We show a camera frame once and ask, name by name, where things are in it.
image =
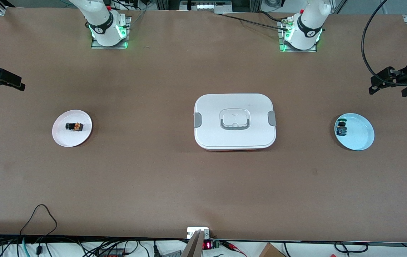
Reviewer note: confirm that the white lidded box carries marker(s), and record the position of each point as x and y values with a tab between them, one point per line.
210	132

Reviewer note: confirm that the brown cardboard box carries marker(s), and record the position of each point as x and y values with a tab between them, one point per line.
269	251

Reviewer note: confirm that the light blue round plate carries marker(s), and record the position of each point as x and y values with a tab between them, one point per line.
360	135

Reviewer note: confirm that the grey camera pole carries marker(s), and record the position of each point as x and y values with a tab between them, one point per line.
192	250

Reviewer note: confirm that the red LED display module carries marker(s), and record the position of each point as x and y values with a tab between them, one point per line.
207	245

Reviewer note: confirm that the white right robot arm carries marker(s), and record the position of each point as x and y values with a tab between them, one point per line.
99	21

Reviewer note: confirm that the orange switch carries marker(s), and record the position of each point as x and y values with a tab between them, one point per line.
78	126

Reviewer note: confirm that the white connector strip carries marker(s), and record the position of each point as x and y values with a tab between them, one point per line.
206	6

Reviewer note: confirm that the pink round plate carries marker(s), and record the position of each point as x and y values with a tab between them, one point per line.
67	139

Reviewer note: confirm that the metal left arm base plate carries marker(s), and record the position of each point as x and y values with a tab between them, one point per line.
296	50

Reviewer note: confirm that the red test clip leads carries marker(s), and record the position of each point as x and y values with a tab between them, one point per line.
233	247

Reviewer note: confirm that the white table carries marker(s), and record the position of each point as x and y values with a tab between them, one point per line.
314	251

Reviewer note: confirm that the white socket block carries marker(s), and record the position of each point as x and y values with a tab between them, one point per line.
192	231

